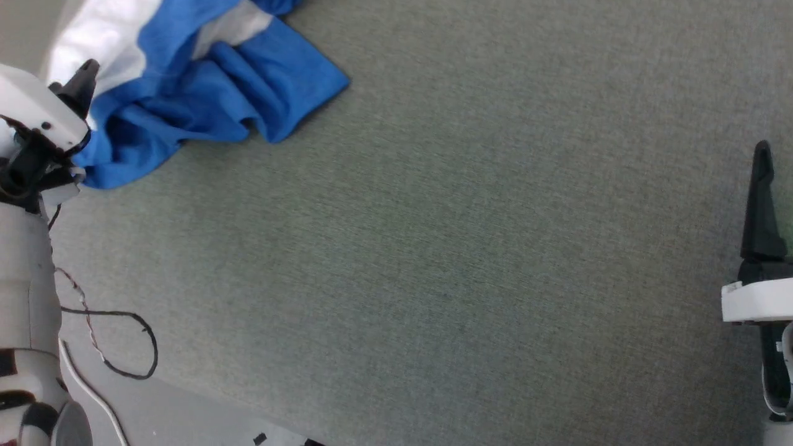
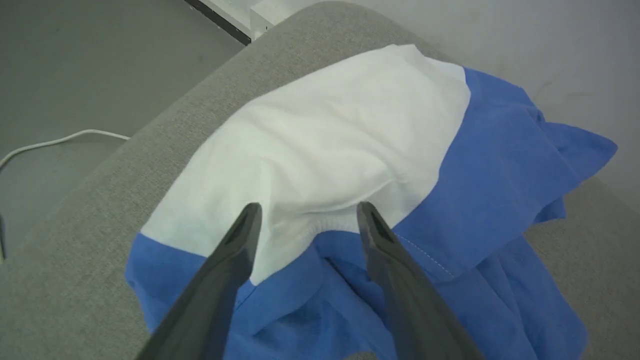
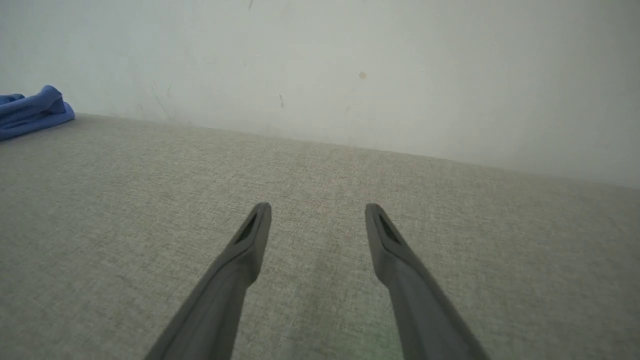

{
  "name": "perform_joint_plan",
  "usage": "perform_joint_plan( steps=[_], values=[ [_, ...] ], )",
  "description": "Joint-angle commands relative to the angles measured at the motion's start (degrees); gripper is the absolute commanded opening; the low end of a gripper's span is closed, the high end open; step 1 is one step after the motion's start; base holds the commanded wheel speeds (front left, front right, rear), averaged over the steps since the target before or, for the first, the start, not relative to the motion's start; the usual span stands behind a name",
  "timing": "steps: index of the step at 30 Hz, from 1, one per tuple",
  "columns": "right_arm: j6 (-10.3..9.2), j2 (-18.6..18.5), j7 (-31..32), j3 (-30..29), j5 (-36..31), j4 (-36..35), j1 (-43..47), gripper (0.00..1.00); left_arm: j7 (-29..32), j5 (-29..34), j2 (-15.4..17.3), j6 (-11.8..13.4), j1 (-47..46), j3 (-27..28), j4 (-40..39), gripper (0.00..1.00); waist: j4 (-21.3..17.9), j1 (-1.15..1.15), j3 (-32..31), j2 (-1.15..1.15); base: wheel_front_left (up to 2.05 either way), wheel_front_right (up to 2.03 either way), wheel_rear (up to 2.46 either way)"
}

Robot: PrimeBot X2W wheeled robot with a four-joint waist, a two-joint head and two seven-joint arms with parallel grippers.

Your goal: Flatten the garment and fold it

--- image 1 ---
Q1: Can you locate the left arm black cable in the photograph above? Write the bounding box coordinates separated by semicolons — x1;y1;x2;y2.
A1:
48;204;159;380

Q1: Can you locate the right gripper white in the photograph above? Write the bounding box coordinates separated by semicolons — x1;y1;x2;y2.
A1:
721;141;793;323

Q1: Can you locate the white cable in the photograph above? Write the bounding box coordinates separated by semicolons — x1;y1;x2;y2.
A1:
58;339;129;446

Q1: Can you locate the red white twisted wire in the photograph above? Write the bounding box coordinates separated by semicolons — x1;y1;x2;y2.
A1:
54;267;107;364

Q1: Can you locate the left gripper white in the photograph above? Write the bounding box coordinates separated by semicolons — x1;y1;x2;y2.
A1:
0;59;100;157

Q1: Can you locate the blue and white garment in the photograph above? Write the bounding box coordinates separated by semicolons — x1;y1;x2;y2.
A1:
42;0;351;190

